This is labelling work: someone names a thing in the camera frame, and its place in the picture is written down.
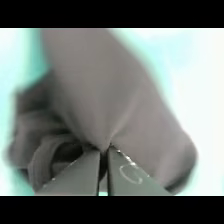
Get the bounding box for grey garment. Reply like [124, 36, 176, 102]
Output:
[5, 28, 199, 196]

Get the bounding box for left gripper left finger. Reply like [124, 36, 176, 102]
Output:
[35, 149, 102, 197]

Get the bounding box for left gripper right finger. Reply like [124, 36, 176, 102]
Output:
[106, 145, 174, 197]

